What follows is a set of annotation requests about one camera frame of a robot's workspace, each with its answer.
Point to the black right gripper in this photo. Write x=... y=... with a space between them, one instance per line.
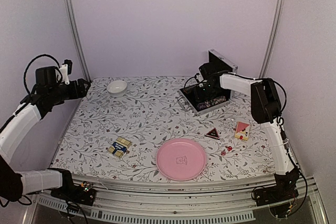
x=199 y=95

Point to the white ceramic bowl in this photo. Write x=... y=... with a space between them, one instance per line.
x=117 y=88

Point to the right aluminium frame post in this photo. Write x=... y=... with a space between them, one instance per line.
x=272 y=38

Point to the front aluminium rail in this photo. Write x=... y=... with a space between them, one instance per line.
x=123 y=201

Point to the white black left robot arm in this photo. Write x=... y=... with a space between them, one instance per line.
x=15 y=185

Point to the pink plastic plate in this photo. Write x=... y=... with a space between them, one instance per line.
x=181 y=159

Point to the clear dealer button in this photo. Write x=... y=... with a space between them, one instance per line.
x=130 y=156

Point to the left aluminium frame post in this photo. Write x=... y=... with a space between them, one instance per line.
x=76 y=38

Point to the blue playing card deck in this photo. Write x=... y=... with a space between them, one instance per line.
x=119 y=147

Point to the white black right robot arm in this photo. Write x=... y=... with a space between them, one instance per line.
x=266 y=110

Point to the aluminium frame post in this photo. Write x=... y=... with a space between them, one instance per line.
x=76 y=38
x=272 y=38

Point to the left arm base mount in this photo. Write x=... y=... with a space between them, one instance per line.
x=83 y=194

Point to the red playing card deck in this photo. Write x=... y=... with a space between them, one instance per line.
x=242 y=131

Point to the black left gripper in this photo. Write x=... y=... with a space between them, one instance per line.
x=82 y=92

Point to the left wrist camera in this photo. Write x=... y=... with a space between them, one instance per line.
x=65 y=70

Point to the black triangular card box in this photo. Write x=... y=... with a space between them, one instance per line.
x=213 y=134

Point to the aluminium poker chip case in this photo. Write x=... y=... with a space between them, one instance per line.
x=186 y=98

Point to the lower row of poker chips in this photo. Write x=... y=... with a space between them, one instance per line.
x=210 y=103

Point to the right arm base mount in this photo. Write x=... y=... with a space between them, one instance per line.
x=269 y=195

